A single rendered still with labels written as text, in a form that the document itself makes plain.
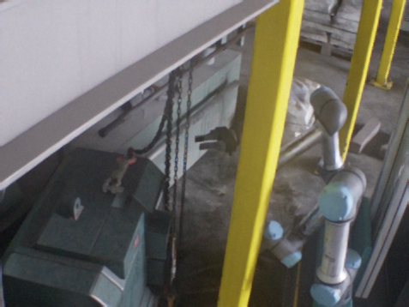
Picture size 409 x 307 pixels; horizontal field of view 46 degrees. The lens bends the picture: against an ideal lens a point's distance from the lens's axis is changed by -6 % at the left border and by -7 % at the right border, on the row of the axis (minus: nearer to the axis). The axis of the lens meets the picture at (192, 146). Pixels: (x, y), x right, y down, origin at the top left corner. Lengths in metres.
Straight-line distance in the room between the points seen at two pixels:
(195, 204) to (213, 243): 0.34
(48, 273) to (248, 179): 0.69
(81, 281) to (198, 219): 1.55
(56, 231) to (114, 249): 0.21
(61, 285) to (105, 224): 0.27
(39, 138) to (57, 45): 0.12
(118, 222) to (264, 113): 0.61
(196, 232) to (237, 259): 1.12
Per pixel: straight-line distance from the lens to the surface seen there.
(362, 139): 3.90
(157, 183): 2.02
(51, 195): 1.90
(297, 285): 2.33
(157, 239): 1.86
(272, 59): 1.41
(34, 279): 1.61
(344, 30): 5.32
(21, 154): 0.61
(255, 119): 1.50
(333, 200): 1.69
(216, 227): 3.00
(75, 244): 1.65
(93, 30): 0.70
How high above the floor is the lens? 2.04
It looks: 34 degrees down
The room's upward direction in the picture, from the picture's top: 4 degrees clockwise
